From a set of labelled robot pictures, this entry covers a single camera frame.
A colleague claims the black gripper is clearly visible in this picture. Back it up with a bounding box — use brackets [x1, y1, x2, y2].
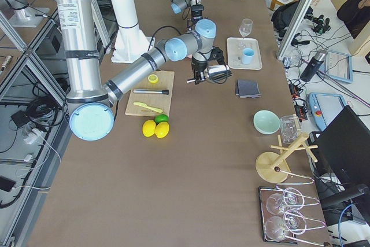
[186, 4, 204, 30]
[187, 47, 225, 84]

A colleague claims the steel ice scoop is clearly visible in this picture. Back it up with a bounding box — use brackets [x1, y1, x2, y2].
[204, 65, 232, 84]

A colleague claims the light blue cup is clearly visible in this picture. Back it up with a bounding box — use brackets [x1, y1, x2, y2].
[241, 47, 255, 65]

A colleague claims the wooden cup tree stand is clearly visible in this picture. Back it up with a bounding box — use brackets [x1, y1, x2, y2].
[255, 128, 318, 184]

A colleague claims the steel muddler black tip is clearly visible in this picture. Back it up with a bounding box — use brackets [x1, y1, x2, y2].
[132, 89, 169, 95]

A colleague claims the yellow lemon half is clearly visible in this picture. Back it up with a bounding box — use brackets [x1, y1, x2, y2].
[147, 73, 159, 84]

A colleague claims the grey folded cloth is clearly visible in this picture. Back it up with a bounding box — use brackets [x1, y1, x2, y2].
[235, 79, 262, 98]

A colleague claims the cream serving tray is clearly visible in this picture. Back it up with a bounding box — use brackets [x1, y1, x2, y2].
[227, 37, 262, 70]

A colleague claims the bamboo cutting board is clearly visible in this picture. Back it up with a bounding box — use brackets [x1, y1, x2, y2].
[125, 71, 175, 117]

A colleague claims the clear wine glass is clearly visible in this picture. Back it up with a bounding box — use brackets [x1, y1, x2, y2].
[239, 19, 253, 39]

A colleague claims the green lime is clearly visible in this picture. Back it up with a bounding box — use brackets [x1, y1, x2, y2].
[154, 114, 169, 124]

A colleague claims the yellow lemon right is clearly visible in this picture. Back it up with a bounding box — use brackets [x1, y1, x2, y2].
[154, 121, 169, 138]

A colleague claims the yellow plastic knife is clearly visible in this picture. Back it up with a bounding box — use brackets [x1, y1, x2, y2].
[133, 102, 163, 113]

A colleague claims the yellow lemon left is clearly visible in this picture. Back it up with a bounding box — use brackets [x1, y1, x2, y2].
[142, 120, 157, 137]

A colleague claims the mint green bowl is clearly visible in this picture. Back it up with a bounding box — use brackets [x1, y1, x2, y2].
[253, 110, 280, 135]

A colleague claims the black backpack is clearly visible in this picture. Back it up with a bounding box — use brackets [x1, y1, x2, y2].
[271, 0, 300, 38]

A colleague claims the clear glass jar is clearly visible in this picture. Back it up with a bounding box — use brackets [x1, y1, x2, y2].
[280, 115, 300, 144]

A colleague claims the black thermos bottle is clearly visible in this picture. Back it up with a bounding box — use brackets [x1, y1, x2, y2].
[299, 49, 327, 82]

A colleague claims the blue teach pendant near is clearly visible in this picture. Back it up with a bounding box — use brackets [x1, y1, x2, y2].
[308, 93, 346, 131]

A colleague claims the blue teach pendant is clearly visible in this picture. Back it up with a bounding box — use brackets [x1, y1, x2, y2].
[308, 93, 346, 131]
[319, 50, 353, 83]

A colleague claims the blue teach pendant far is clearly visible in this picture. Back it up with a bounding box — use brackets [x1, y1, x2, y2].
[319, 50, 353, 83]

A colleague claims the upturned wine glass upper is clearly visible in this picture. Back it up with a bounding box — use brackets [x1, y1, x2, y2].
[265, 187, 320, 215]

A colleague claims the upturned wine glass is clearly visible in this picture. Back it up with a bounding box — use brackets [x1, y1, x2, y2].
[265, 187, 320, 215]
[264, 209, 327, 241]

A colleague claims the black glass rack tray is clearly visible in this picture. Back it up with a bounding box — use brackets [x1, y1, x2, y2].
[258, 186, 327, 244]

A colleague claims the black monitor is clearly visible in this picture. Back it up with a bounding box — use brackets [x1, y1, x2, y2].
[315, 106, 369, 215]

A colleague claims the upturned wine glass lower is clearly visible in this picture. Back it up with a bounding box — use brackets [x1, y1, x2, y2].
[264, 209, 327, 241]

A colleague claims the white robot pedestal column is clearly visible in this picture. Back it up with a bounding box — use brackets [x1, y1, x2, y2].
[111, 0, 149, 63]

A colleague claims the aluminium frame post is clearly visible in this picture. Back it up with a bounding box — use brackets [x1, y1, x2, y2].
[276, 0, 312, 61]

